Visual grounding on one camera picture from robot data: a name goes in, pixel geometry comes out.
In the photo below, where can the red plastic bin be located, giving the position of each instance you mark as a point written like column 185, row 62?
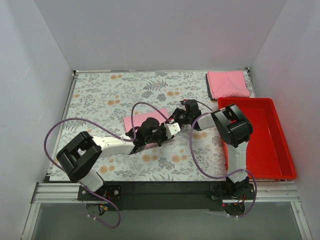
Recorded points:
column 268, row 154

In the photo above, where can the aluminium frame rail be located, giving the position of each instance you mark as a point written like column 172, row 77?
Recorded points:
column 166, row 211

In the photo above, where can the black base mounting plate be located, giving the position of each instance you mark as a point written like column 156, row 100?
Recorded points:
column 163, row 195

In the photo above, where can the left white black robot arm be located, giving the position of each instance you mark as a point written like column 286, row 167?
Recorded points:
column 78, row 157

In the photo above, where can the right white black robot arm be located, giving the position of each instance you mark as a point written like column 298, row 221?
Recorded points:
column 235, row 131

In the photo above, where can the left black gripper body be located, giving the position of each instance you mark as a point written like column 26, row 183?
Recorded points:
column 162, row 135

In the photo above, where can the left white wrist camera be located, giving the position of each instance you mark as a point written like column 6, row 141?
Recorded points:
column 172, row 129

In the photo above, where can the floral patterned table mat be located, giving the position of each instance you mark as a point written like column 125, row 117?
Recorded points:
column 100, row 102

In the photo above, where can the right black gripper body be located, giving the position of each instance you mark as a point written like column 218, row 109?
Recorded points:
column 176, row 116

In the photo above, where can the folded pink t shirt stack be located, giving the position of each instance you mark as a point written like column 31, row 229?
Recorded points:
column 230, row 84

